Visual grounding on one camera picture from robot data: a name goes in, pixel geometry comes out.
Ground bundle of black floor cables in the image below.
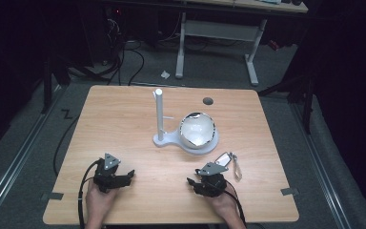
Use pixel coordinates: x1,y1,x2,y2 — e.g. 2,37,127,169
66,15,146,87

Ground person's right hand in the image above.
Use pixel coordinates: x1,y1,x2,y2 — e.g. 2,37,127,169
208,188,240,221

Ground grey tape strip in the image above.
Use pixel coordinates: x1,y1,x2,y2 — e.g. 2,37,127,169
280,187,300,197
40,192,65,201

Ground keychain with clear pendant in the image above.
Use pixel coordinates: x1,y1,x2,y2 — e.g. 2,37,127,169
213,151,243,182

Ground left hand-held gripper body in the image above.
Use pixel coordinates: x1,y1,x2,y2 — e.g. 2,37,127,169
92,153,129,194

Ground white stand with post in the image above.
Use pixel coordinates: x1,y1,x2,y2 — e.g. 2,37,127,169
152,88,220,156

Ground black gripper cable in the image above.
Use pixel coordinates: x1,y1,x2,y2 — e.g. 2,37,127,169
224,179,248,227
77,158,103,229

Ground white-legged background desk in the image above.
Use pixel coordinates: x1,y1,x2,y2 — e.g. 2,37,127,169
174,0,310,88

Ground white bowl with silver rim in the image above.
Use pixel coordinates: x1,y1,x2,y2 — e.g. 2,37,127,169
178,111,217,150

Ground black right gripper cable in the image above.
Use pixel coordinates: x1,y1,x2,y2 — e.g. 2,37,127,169
224,179,248,227

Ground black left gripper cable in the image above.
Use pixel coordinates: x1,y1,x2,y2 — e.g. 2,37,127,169
77,158,103,229

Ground metal floor rail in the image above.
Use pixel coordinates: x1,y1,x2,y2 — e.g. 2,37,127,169
0,85,65,223
290,101,353,229

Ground person's left hand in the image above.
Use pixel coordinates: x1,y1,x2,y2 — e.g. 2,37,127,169
85,181,119,223

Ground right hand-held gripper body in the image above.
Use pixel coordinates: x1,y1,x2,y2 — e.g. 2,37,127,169
195,161,230,198

